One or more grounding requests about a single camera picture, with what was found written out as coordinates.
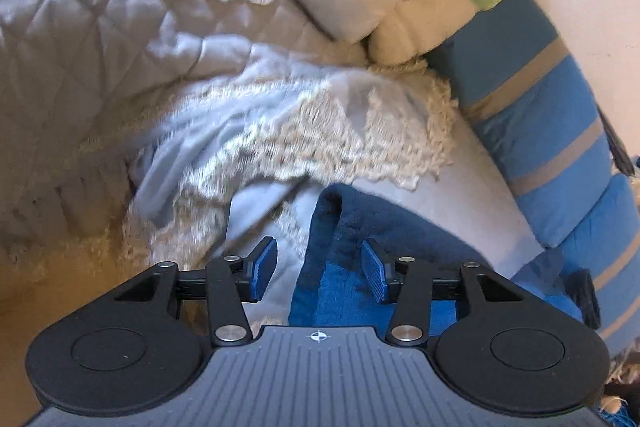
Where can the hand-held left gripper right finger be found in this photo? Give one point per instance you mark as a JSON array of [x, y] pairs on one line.
[[375, 269]]

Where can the blue fleece jacket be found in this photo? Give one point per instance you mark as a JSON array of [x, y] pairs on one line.
[[330, 257]]

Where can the white quilted bedspread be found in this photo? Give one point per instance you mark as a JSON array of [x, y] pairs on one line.
[[75, 32]]

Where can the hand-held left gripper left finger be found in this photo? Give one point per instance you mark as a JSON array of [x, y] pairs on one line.
[[262, 269]]

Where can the blue pillow with grey stripes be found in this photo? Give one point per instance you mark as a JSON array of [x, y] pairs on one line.
[[500, 57], [615, 227]]

